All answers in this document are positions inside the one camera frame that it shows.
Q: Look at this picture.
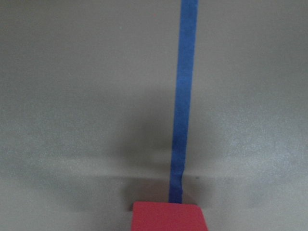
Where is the red block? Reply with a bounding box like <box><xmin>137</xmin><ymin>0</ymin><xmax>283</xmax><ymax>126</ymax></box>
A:
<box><xmin>131</xmin><ymin>202</ymin><xmax>208</xmax><ymax>231</ymax></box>

